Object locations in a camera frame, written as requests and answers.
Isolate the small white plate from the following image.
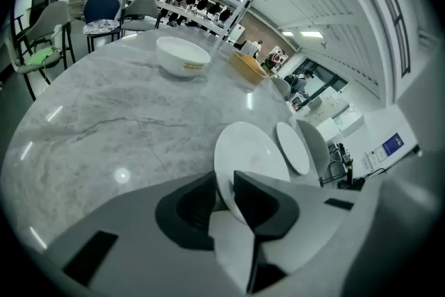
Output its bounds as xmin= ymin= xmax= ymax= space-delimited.
xmin=275 ymin=121 xmax=311 ymax=176

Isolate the grey shell chair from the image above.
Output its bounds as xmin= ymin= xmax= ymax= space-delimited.
xmin=270 ymin=77 xmax=292 ymax=102
xmin=294 ymin=118 xmax=348 ymax=188

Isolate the green cloth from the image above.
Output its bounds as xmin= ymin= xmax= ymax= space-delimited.
xmin=25 ymin=47 xmax=57 ymax=66

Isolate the grey armchair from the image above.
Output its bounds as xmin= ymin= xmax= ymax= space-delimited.
xmin=119 ymin=0 xmax=163 ymax=38

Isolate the large white plate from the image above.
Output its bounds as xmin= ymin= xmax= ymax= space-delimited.
xmin=213 ymin=121 xmax=291 ymax=224

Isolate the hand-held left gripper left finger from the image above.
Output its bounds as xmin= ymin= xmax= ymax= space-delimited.
xmin=43 ymin=170 xmax=251 ymax=297

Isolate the white bowl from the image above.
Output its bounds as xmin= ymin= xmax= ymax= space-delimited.
xmin=155 ymin=36 xmax=212 ymax=79

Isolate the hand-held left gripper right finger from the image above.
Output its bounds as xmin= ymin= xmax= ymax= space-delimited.
xmin=233 ymin=169 xmax=383 ymax=294

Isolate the white storage box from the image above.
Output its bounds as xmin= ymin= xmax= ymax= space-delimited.
xmin=314 ymin=103 xmax=366 ymax=141

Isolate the white metal shelf rack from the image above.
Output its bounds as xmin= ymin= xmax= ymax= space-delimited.
xmin=129 ymin=0 xmax=267 ymax=43

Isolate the blue chair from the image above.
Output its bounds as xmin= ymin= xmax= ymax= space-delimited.
xmin=83 ymin=0 xmax=122 ymax=54

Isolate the black framed window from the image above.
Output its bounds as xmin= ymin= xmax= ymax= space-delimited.
xmin=353 ymin=0 xmax=412 ymax=78

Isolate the blue wall poster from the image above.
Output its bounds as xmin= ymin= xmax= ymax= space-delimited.
xmin=383 ymin=132 xmax=406 ymax=159

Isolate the blue patterned seat cushion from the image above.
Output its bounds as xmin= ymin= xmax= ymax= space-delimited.
xmin=82 ymin=19 xmax=120 ymax=35

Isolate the black equipment stand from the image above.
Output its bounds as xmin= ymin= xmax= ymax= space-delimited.
xmin=327 ymin=142 xmax=365 ymax=190

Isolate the grey chair with green cloth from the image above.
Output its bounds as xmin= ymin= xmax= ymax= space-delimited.
xmin=9 ymin=0 xmax=76 ymax=102

